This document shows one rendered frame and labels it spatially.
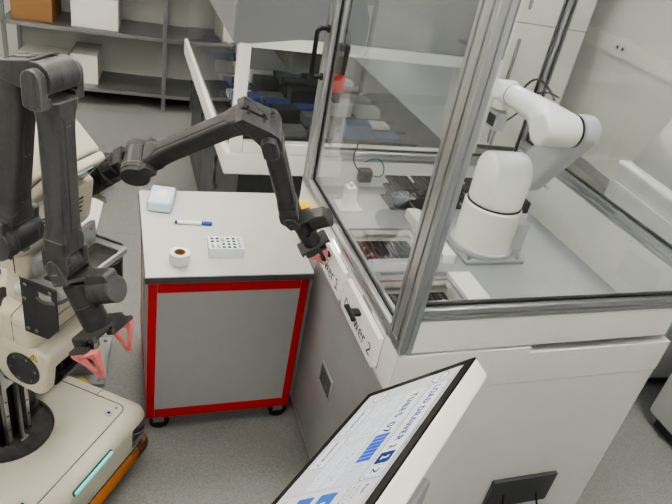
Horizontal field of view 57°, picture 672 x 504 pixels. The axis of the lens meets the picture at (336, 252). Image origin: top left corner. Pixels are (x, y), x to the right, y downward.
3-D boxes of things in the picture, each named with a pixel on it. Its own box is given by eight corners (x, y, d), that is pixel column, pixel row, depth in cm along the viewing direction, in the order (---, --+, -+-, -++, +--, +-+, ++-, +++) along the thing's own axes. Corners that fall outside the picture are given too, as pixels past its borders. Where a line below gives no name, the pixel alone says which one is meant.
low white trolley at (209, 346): (143, 437, 240) (145, 277, 202) (137, 334, 290) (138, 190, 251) (287, 421, 260) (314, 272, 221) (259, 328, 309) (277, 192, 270)
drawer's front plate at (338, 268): (337, 301, 199) (343, 272, 193) (314, 252, 222) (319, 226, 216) (343, 300, 199) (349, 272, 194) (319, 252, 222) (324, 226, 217)
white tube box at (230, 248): (208, 257, 218) (209, 248, 216) (206, 245, 224) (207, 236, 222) (243, 257, 221) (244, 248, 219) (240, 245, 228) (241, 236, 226)
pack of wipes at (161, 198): (171, 213, 239) (171, 203, 237) (145, 211, 237) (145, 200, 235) (176, 196, 252) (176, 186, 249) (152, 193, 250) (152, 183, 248)
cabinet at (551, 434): (336, 570, 208) (386, 398, 167) (272, 362, 290) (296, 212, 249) (567, 524, 240) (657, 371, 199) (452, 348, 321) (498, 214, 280)
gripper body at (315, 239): (331, 243, 196) (321, 227, 191) (304, 259, 196) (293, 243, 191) (325, 232, 201) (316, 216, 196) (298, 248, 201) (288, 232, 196)
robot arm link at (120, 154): (109, 151, 165) (105, 167, 162) (135, 138, 160) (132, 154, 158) (135, 168, 172) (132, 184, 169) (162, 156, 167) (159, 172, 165)
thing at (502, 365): (386, 395, 168) (397, 355, 161) (297, 212, 249) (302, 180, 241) (654, 368, 200) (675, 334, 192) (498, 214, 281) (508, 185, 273)
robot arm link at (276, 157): (258, 108, 154) (255, 143, 149) (281, 107, 154) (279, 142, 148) (282, 203, 192) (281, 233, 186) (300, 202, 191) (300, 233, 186)
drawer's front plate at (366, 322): (370, 368, 174) (378, 338, 168) (340, 305, 197) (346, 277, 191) (376, 367, 174) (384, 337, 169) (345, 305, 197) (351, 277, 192)
